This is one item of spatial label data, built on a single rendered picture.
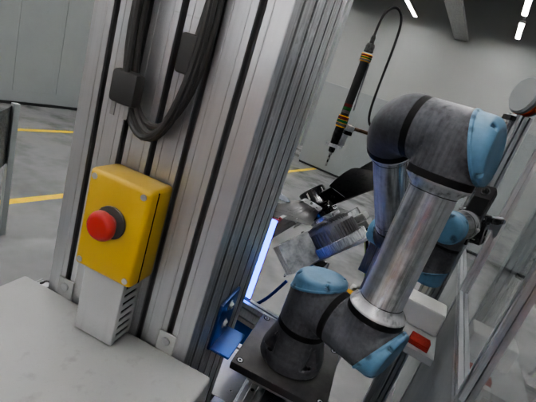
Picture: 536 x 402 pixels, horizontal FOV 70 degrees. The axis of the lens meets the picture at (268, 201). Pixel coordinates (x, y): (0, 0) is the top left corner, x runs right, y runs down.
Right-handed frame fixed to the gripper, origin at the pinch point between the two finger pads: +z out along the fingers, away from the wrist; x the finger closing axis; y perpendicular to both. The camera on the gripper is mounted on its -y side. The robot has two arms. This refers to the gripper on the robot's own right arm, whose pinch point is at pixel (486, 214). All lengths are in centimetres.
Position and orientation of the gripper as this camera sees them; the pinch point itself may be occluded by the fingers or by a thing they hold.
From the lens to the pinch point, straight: 130.1
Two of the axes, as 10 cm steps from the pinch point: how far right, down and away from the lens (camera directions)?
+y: -2.1, 9.5, 2.1
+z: 6.7, -0.1, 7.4
